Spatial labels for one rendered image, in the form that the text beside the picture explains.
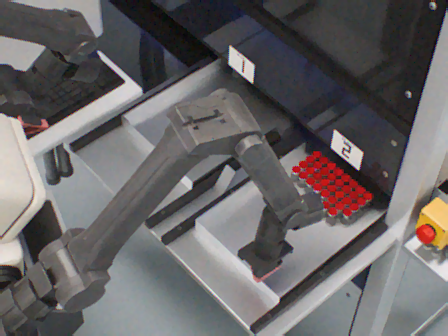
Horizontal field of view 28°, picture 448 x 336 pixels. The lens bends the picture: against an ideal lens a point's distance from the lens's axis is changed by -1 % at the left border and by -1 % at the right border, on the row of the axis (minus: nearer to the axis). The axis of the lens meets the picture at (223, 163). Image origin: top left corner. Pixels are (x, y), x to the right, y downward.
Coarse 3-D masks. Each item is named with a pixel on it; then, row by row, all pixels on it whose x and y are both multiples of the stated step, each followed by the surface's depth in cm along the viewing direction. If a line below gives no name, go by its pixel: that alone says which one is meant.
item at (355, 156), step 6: (336, 132) 194; (336, 138) 196; (342, 138) 194; (336, 144) 197; (342, 144) 195; (348, 144) 193; (336, 150) 198; (354, 150) 193; (360, 150) 191; (342, 156) 197; (348, 156) 196; (354, 156) 194; (360, 156) 192; (354, 162) 195; (360, 162) 193
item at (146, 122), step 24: (216, 72) 228; (168, 96) 221; (192, 96) 222; (240, 96) 223; (264, 96) 223; (144, 120) 217; (168, 120) 217; (264, 120) 218; (288, 120) 215; (144, 144) 211; (192, 168) 208; (216, 168) 205
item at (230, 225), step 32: (288, 160) 209; (256, 192) 204; (224, 224) 198; (256, 224) 199; (320, 224) 199; (352, 224) 200; (224, 256) 193; (288, 256) 194; (320, 256) 194; (288, 288) 185
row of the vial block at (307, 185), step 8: (296, 168) 203; (296, 176) 204; (304, 176) 202; (296, 184) 206; (304, 184) 203; (312, 184) 201; (320, 184) 201; (304, 192) 204; (320, 192) 200; (328, 192) 199; (328, 200) 198; (336, 200) 198; (336, 208) 197; (344, 208) 197; (344, 216) 196; (344, 224) 198
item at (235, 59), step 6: (234, 54) 210; (240, 54) 208; (234, 60) 212; (240, 60) 210; (246, 60) 208; (234, 66) 213; (240, 66) 211; (246, 66) 209; (252, 66) 207; (240, 72) 212; (246, 72) 210; (252, 72) 208; (252, 78) 210
